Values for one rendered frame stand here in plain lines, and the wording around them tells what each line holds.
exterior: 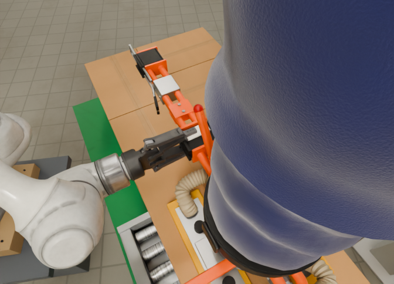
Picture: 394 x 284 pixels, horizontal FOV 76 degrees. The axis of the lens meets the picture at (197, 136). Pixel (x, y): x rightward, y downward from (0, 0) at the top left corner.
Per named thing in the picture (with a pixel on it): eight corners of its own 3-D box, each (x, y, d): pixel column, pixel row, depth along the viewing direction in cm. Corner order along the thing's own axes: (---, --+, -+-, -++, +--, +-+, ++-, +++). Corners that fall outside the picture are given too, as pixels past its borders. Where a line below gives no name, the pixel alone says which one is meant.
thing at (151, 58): (167, 71, 87) (166, 60, 83) (147, 78, 85) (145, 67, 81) (158, 57, 91) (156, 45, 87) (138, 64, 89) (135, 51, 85)
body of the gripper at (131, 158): (115, 147, 62) (151, 132, 64) (124, 164, 69) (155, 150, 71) (126, 172, 58) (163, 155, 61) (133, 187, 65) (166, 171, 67)
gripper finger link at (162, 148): (144, 151, 66) (142, 149, 65) (182, 129, 67) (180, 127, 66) (150, 163, 64) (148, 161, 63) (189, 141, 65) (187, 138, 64)
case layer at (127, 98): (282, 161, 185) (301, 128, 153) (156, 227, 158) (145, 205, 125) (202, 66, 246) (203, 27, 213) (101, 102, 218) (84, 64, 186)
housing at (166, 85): (182, 98, 80) (181, 88, 77) (162, 105, 79) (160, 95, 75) (172, 84, 84) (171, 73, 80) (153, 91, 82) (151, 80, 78)
